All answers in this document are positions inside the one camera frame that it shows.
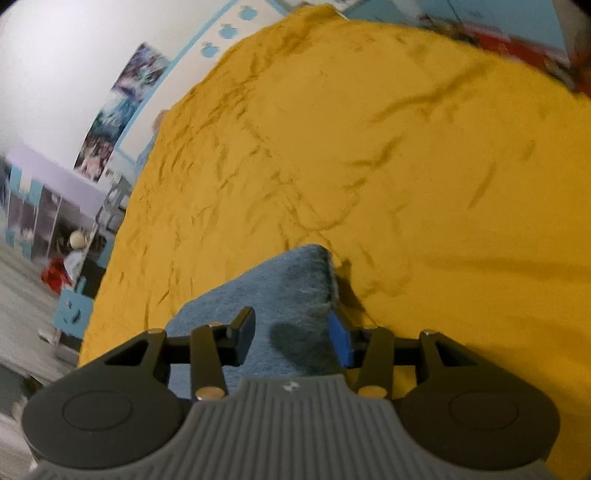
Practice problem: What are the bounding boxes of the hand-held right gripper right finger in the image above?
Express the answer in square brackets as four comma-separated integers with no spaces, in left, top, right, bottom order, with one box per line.
[328,309,468,400]

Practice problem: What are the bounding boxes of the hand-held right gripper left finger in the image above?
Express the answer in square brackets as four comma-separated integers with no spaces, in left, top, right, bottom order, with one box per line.
[95,307,257,401]

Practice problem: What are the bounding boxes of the blue denim pants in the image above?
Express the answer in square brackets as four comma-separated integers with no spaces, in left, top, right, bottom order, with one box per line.
[164,244,370,403]

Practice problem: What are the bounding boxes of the blue chair with face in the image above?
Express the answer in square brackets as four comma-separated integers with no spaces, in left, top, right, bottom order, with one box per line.
[52,278,96,339]

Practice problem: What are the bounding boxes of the white plastic bag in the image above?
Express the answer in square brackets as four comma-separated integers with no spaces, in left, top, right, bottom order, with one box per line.
[62,249,88,278]

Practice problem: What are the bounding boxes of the red bag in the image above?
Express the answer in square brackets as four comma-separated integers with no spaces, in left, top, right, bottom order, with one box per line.
[40,256,73,295]

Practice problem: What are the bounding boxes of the grey trolley cart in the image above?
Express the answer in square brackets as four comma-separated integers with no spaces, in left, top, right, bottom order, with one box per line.
[93,172,136,241]

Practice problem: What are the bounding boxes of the yellow quilted blanket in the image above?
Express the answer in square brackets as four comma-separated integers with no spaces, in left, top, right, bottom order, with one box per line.
[76,4,591,480]

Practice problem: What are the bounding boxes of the white and blue shelf unit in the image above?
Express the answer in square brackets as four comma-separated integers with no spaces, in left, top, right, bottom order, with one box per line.
[4,147,112,265]

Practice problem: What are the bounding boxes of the red blurred object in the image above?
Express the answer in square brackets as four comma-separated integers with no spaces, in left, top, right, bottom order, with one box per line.
[457,17,575,72]

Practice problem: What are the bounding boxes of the dark pink wall poster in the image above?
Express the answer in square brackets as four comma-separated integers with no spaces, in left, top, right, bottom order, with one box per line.
[73,133,117,182]

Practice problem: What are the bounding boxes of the teal wall poster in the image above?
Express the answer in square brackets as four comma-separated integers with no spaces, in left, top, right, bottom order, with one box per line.
[90,91,141,145]

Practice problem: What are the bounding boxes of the pale blue wall poster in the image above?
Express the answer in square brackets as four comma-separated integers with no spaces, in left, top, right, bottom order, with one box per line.
[112,42,171,101]

